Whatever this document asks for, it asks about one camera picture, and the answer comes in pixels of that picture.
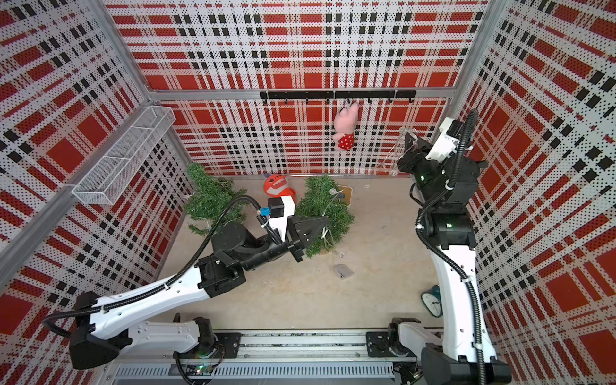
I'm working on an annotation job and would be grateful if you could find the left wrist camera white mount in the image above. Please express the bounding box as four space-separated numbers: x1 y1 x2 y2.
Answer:
259 196 295 242

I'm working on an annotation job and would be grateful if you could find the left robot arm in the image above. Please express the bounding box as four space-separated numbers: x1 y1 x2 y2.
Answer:
42 195 329 370

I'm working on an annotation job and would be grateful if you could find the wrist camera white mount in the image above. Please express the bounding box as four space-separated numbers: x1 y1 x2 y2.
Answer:
425 117 464 164
259 196 295 242

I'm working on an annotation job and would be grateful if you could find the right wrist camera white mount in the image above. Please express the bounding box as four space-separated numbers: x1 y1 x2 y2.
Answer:
425 117 464 164

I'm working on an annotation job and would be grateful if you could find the teal alarm clock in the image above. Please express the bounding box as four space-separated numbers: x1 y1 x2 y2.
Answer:
420 285 443 319

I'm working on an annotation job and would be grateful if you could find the green christmas tree wooden base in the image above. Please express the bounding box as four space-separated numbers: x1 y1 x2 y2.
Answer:
182 162 249 237

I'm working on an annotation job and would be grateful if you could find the black hook rail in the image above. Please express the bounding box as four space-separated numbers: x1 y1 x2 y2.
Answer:
259 89 417 102

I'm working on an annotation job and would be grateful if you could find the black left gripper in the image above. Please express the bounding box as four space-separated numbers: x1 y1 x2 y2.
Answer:
239 215 327 272

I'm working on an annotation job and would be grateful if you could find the white wire mesh basket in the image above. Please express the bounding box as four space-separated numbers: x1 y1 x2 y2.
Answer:
72 105 175 205

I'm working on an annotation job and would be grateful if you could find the green circuit board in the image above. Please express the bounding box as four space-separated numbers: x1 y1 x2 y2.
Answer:
187 364 216 376

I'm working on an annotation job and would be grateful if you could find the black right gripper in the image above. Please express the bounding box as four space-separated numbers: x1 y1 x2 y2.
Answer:
398 132 448 210

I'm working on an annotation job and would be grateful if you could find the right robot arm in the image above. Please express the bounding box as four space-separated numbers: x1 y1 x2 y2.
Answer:
388 109 513 384

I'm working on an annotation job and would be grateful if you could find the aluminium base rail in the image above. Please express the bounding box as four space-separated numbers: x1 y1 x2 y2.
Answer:
103 328 501 381

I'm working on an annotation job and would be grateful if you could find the red plush monster toy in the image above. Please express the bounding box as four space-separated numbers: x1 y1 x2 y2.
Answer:
263 173 295 198

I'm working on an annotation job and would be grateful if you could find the pink plush pig toy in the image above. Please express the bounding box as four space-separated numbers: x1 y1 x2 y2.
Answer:
332 103 359 151

